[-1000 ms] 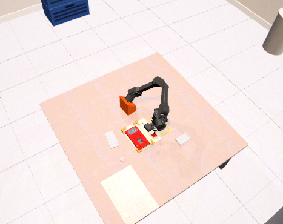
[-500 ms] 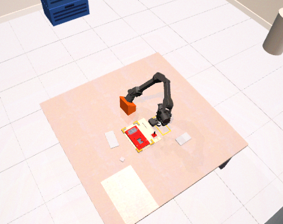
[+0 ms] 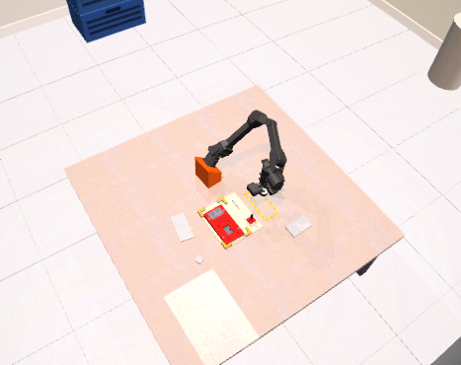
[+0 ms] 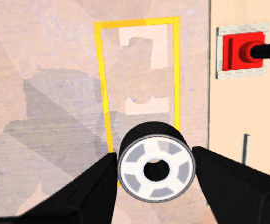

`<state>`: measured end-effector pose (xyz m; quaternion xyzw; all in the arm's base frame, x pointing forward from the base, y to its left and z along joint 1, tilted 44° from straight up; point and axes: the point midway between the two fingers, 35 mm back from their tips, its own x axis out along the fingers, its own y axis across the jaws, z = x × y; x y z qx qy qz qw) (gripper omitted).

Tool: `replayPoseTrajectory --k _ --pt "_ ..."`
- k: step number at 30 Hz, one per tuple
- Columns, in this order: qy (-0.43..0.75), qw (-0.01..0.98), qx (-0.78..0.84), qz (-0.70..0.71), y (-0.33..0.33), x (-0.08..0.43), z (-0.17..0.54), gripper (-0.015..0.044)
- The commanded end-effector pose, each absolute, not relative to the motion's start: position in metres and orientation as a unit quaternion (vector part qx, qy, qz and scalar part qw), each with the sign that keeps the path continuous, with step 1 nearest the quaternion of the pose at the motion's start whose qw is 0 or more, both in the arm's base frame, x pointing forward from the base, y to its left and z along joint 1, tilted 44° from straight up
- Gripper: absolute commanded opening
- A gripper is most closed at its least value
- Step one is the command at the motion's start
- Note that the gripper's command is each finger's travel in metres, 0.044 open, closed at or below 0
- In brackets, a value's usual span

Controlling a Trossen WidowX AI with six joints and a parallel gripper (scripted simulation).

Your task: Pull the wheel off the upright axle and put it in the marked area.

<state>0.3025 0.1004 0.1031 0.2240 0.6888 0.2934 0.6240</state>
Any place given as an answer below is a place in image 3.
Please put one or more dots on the white flat square tile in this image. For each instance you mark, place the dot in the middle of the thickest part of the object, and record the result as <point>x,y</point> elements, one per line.
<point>298,226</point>

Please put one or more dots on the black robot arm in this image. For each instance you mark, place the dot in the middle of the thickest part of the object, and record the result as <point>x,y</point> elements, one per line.
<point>277,156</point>

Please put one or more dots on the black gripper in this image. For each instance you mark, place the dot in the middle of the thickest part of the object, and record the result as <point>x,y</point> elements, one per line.
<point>257,188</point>

